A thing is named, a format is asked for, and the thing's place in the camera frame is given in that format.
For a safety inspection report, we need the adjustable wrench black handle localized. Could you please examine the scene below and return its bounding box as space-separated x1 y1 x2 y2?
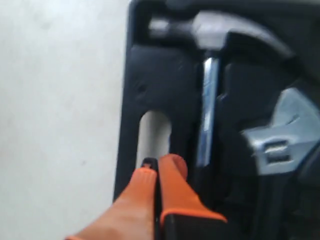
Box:
241 87 320 176

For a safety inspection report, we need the steel claw hammer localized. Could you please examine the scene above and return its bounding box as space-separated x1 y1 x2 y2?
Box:
148 11 294 168

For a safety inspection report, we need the black plastic tool case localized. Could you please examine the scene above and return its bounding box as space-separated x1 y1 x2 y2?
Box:
113 0 320 240

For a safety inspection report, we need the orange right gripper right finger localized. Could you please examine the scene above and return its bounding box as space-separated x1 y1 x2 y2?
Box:
158 154 228 240

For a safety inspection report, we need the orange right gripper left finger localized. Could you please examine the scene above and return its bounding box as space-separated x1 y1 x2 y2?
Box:
66 158 158 240

